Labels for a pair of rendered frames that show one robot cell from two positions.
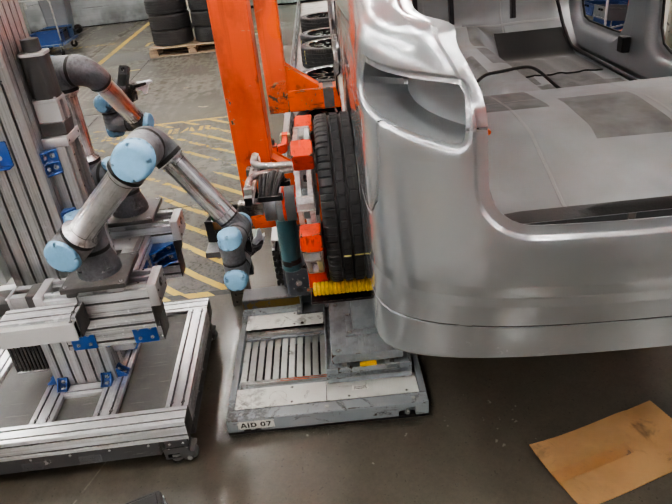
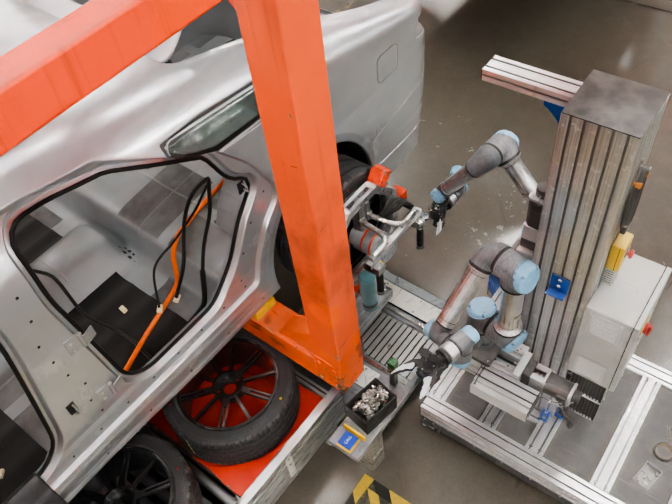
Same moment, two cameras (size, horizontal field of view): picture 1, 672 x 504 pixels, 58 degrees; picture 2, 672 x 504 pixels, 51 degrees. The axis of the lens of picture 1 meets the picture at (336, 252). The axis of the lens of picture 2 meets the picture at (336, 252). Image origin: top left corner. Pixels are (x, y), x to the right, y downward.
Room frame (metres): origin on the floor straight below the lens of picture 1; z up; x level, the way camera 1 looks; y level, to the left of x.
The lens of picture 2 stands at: (3.96, 1.55, 3.47)
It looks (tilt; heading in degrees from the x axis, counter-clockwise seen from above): 50 degrees down; 223
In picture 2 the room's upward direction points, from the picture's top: 8 degrees counter-clockwise
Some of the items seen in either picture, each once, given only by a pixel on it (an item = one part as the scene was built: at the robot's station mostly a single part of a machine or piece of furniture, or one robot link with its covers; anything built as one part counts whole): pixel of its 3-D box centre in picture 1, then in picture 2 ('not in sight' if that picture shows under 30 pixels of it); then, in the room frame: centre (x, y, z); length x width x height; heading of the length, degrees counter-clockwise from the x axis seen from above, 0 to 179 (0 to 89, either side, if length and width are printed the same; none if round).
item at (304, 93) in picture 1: (321, 83); not in sight; (4.68, -0.03, 0.69); 0.52 x 0.17 x 0.35; 89
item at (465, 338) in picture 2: (107, 101); (463, 340); (2.67, 0.91, 1.21); 0.11 x 0.08 x 0.09; 167
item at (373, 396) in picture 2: (224, 221); (371, 405); (2.81, 0.54, 0.51); 0.20 x 0.14 x 0.13; 170
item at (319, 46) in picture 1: (329, 52); not in sight; (7.29, -0.18, 0.39); 0.66 x 0.66 x 0.24
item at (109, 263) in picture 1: (96, 257); not in sight; (1.89, 0.83, 0.87); 0.15 x 0.15 x 0.10
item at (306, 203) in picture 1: (309, 200); (361, 235); (2.21, 0.08, 0.85); 0.54 x 0.07 x 0.54; 179
